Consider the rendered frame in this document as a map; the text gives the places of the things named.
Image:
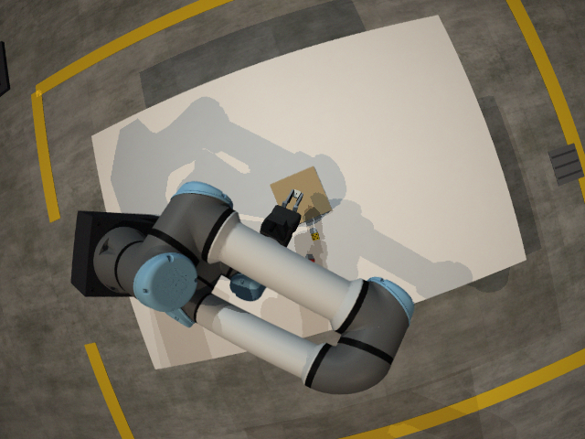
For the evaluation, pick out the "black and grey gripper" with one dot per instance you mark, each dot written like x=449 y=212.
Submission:
x=281 y=223

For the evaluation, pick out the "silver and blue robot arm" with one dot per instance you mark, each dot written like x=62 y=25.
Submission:
x=166 y=269

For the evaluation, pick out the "tan square mat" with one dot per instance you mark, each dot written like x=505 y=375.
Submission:
x=314 y=201

